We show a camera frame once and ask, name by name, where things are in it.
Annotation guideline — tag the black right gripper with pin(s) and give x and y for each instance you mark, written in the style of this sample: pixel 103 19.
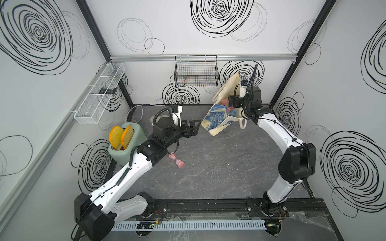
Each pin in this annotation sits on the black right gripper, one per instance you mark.
pixel 235 102

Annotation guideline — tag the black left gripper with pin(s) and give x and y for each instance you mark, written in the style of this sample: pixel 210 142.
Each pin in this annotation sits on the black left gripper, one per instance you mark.
pixel 192 132

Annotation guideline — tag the canvas bag with starry print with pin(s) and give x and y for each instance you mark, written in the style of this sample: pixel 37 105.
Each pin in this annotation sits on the canvas bag with starry print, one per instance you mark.
pixel 221 114

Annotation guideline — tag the pink hourglass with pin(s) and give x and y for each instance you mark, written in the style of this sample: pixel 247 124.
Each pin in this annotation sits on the pink hourglass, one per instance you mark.
pixel 178 162

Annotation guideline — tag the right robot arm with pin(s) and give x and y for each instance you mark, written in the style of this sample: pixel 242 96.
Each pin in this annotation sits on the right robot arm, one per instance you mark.
pixel 299 158

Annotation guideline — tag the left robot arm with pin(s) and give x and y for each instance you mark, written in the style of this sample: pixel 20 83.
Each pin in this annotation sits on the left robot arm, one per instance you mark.
pixel 97 213

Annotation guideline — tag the yellow toast slice right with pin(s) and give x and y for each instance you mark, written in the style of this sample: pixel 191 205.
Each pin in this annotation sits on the yellow toast slice right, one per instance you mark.
pixel 126 137

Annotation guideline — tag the yellow toast slice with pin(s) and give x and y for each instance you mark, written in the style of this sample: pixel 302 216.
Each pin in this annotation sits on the yellow toast slice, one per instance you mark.
pixel 126 137
pixel 115 136

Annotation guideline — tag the mint green toaster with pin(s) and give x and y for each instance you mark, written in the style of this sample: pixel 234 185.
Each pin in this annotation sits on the mint green toaster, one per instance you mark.
pixel 122 156

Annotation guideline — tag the yellow toast slice left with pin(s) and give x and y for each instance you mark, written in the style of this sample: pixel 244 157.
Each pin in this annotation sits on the yellow toast slice left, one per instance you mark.
pixel 115 136

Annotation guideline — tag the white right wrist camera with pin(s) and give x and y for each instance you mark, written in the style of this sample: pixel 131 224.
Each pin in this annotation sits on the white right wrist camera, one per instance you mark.
pixel 243 88

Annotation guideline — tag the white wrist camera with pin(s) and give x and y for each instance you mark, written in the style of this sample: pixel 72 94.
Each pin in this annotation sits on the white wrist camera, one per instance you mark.
pixel 176 114
pixel 243 88

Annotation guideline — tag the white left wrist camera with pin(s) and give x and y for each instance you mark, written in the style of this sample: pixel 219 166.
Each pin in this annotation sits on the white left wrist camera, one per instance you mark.
pixel 176 114

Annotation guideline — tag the black wire basket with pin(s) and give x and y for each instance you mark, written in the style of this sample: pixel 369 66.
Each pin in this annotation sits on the black wire basket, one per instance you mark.
pixel 196 71

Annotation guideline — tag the white wire shelf basket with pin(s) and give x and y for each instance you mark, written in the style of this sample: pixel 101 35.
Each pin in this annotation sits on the white wire shelf basket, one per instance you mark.
pixel 101 91

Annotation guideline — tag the white slotted cable duct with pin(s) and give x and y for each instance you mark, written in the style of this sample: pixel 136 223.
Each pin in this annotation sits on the white slotted cable duct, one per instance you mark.
pixel 216 225

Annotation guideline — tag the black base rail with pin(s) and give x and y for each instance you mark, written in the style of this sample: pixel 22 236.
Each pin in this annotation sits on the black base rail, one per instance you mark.
pixel 253 207

